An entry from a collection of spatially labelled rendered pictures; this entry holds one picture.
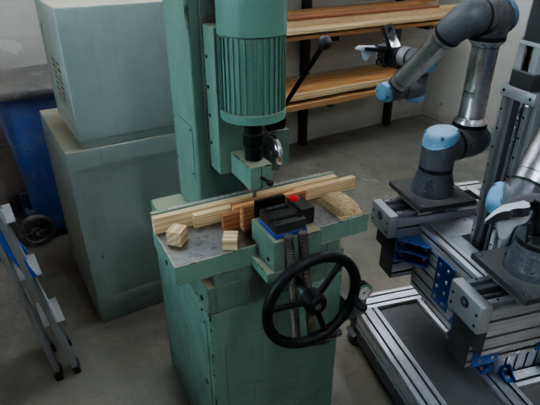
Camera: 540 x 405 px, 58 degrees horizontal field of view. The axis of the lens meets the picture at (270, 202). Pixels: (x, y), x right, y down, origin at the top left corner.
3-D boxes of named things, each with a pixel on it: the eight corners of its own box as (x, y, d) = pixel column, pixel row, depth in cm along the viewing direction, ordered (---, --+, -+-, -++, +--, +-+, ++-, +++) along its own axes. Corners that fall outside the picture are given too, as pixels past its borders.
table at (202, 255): (187, 309, 116) (186, 289, 114) (153, 247, 140) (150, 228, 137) (388, 245, 141) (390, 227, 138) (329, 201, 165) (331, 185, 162)
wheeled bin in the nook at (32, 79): (20, 257, 281) (-29, 92, 235) (5, 217, 321) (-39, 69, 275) (128, 225, 313) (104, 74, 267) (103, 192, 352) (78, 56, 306)
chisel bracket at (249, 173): (251, 196, 137) (250, 168, 133) (231, 177, 148) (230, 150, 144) (274, 190, 140) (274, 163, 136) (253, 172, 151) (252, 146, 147)
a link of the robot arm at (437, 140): (411, 162, 174) (416, 126, 167) (437, 155, 180) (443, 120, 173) (436, 174, 165) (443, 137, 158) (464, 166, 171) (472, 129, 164)
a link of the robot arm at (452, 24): (472, 22, 140) (381, 112, 182) (498, 18, 145) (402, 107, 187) (454, -11, 143) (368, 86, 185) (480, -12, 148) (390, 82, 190)
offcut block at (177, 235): (181, 247, 129) (180, 234, 127) (167, 244, 130) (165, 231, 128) (188, 238, 133) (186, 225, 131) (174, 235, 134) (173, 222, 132)
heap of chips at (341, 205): (341, 219, 142) (341, 208, 140) (315, 199, 153) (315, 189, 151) (366, 212, 146) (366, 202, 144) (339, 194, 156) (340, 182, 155)
